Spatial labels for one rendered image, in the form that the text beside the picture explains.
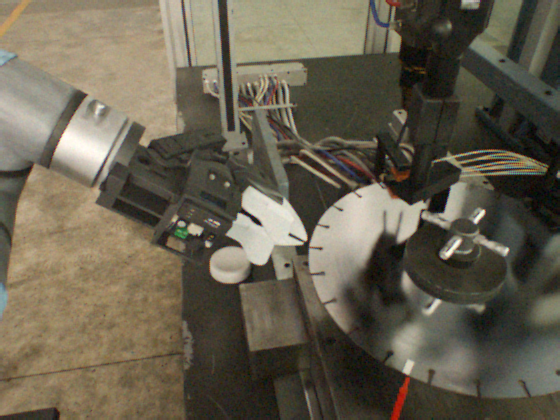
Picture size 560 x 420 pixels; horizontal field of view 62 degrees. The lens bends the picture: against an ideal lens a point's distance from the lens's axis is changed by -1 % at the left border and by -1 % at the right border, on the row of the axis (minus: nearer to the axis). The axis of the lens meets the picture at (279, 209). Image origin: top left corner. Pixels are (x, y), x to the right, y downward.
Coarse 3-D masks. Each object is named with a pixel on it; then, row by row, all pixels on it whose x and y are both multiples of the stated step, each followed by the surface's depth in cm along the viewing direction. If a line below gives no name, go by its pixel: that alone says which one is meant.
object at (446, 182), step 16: (464, 0) 39; (416, 144) 51; (416, 160) 52; (432, 160) 52; (416, 176) 53; (432, 176) 55; (448, 176) 55; (400, 192) 54; (416, 192) 53; (432, 192) 55; (448, 192) 57; (432, 208) 58
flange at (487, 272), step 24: (408, 240) 55; (432, 240) 54; (408, 264) 52; (432, 264) 51; (456, 264) 50; (480, 264) 51; (504, 264) 52; (432, 288) 50; (456, 288) 49; (480, 288) 49
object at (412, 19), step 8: (408, 16) 42; (416, 16) 40; (424, 16) 38; (432, 16) 36; (440, 16) 36; (416, 24) 40; (424, 24) 37; (432, 24) 36; (440, 24) 35; (448, 24) 36; (424, 32) 37; (432, 32) 36; (440, 32) 36; (448, 32) 36; (432, 40) 36; (440, 40) 36
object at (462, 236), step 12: (432, 216) 52; (480, 216) 52; (444, 228) 51; (456, 228) 49; (468, 228) 49; (456, 240) 49; (468, 240) 49; (480, 240) 49; (444, 252) 47; (456, 252) 51; (504, 252) 48
